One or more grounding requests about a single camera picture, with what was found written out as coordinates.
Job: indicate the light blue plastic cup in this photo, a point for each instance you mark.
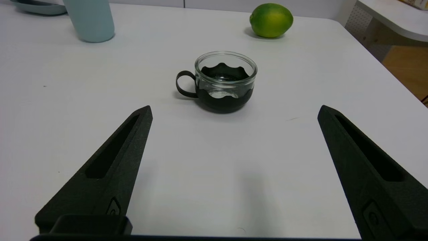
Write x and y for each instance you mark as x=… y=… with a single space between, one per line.
x=90 y=23

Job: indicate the glass cup with black holder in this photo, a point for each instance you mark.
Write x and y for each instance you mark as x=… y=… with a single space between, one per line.
x=224 y=97

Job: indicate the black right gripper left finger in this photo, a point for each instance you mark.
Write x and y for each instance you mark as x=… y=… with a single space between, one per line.
x=107 y=180

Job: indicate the white side table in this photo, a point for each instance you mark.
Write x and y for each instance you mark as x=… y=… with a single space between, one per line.
x=394 y=16

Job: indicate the patterned cardboard box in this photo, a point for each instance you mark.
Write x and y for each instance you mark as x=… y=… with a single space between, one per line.
x=416 y=3

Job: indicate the grey square dish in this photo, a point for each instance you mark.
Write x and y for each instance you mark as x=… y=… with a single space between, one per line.
x=43 y=8

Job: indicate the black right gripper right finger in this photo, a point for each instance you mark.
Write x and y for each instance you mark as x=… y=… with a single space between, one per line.
x=378 y=187

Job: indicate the green lime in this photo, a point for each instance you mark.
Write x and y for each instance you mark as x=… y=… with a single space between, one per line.
x=271 y=20

